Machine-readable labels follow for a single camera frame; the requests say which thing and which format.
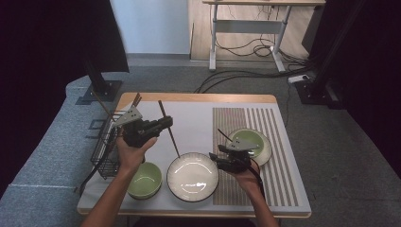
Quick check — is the tangle of black cables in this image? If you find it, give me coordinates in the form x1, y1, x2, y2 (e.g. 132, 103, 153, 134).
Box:
216, 4, 311, 64

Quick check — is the black wire basket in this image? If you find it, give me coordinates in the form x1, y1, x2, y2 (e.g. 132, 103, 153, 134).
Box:
90, 110, 127, 180

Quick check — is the green bowl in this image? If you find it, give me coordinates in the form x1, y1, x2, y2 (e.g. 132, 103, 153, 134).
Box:
127, 161, 164, 201
231, 129, 265, 159

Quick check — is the person's right hand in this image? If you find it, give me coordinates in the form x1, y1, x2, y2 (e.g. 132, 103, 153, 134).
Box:
232, 160, 264, 190

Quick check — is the light grey table cover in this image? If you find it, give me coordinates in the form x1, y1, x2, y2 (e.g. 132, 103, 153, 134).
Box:
77, 100, 312, 215

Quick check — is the black stand with base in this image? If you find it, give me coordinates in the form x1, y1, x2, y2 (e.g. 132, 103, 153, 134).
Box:
294, 0, 368, 110
82, 58, 123, 103

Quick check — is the person's left hand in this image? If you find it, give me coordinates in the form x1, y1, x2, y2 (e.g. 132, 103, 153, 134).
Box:
115, 137, 158, 173

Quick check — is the right hand-held gripper cable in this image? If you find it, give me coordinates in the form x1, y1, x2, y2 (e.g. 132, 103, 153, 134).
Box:
249, 157, 267, 200

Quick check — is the white-framed desk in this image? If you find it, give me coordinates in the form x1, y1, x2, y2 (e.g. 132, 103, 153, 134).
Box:
202, 0, 326, 73

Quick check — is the white plate with dark rim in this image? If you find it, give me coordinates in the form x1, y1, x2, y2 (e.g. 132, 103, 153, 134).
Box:
166, 151, 219, 203
226, 128, 272, 167

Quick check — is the dark curtain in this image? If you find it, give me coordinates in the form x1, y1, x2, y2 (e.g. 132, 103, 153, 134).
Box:
301, 0, 401, 179
0, 0, 131, 198

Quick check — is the black spoon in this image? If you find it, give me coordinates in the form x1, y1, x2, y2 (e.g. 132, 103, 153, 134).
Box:
217, 128, 235, 143

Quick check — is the white power strip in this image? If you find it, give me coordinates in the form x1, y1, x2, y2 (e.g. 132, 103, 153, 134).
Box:
288, 74, 311, 85

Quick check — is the thin black cable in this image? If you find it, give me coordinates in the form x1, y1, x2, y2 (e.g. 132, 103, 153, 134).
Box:
284, 82, 292, 129

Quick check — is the brown and white striped placemat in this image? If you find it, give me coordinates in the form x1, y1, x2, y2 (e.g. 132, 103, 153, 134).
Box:
212, 107, 300, 207

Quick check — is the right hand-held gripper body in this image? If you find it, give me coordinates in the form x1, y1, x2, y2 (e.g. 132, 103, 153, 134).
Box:
220, 137, 261, 174

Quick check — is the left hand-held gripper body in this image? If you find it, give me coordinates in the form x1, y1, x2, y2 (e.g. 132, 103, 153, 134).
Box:
113, 105, 156, 148

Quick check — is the black floor cable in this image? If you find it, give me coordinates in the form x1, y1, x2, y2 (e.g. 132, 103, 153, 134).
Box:
198, 65, 313, 95
193, 64, 315, 95

